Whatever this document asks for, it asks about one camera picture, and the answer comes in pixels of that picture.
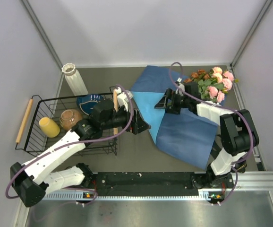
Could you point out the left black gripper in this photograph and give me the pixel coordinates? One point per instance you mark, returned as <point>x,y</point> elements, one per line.
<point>137,124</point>

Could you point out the brown ceramic bowl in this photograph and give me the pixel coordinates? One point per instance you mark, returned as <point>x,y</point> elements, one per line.
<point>69,118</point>

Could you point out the blue wrapping paper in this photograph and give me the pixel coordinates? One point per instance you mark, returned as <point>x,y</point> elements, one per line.
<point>185,136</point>

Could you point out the black wire dish basket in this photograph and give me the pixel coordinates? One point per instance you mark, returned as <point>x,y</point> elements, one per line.
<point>37,142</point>

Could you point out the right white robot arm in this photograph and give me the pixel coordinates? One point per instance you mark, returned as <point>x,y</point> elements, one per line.
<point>238,132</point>

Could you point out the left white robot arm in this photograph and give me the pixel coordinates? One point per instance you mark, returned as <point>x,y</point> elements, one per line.
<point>37,178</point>

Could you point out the white ribbed ceramic vase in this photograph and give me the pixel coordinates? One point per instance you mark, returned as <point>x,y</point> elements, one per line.
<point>74,79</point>

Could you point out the black ribbon gold lettering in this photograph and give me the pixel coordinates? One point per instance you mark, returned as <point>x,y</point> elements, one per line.
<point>222,163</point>

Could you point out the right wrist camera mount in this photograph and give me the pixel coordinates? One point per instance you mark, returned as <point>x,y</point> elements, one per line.
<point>180,87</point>

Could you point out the blue leaf-pattern plate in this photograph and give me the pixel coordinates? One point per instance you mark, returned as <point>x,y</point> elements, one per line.
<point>87,103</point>

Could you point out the aluminium slotted rail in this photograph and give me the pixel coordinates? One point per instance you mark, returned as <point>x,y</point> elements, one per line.
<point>250,181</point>

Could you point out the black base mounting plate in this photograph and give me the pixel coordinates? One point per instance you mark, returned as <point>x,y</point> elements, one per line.
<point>143,184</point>

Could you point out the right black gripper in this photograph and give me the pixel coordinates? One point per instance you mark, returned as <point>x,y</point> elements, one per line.
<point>169,94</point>

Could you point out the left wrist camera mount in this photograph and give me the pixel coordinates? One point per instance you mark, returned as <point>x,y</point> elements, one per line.
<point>122,99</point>

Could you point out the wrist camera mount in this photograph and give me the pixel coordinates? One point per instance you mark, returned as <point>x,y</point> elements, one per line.
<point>122,99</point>
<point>180,87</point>

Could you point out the yellow cup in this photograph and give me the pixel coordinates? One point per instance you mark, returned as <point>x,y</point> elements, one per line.
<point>49,127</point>

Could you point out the pink and brown flower bouquet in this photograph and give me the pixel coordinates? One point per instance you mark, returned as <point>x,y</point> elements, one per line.
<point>214,84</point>

